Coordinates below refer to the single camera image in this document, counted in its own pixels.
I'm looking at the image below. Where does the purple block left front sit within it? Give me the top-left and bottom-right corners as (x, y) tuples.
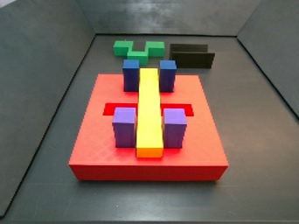
(113, 107), (137, 148)

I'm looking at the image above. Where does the purple block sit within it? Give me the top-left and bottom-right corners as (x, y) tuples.
(113, 107), (137, 148)
(163, 108), (188, 149)

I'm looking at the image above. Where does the blue block right rear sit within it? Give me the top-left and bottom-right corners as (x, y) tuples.
(159, 60), (177, 93)

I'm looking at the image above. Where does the blue block left rear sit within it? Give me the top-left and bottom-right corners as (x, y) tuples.
(123, 59), (141, 92)

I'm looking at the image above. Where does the purple block right front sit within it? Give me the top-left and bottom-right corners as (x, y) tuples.
(163, 108), (188, 149)

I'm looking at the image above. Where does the red base board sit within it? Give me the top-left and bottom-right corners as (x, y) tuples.
(70, 74), (230, 181)

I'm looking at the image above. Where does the blue block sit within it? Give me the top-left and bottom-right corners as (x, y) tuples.
(159, 60), (177, 93)
(123, 59), (141, 92)

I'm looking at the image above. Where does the black angle fixture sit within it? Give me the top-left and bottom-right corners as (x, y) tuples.
(170, 44), (216, 69)

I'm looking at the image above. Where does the green bridge-shaped object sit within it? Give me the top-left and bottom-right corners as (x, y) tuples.
(114, 40), (165, 66)

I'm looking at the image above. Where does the yellow long bar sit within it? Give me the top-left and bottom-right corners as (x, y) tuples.
(137, 68), (165, 158)

